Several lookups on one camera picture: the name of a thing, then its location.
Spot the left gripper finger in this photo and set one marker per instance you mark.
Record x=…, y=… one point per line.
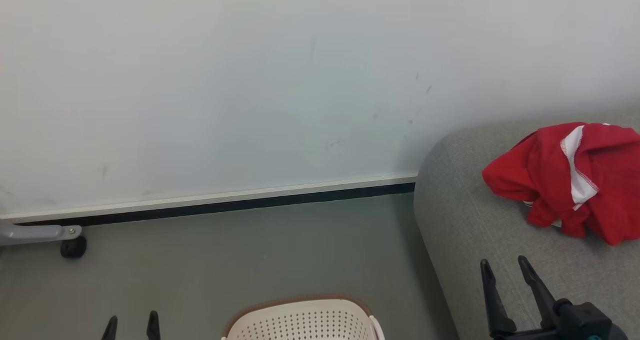
x=153, y=327
x=110, y=330

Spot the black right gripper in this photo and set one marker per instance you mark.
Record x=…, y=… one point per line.
x=585, y=325

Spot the red garment with white stripe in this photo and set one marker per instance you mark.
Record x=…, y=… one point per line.
x=612, y=180

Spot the grey fabric sofa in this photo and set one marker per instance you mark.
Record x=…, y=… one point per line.
x=480, y=240

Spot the black caster wheel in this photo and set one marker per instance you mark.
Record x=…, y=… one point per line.
x=73, y=247

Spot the grey metal stand leg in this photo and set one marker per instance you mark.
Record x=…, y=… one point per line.
x=30, y=233

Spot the white and black baseboard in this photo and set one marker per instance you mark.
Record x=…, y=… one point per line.
x=210, y=202

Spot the cream perforated laundry basket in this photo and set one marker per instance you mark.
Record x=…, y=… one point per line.
x=305, y=322

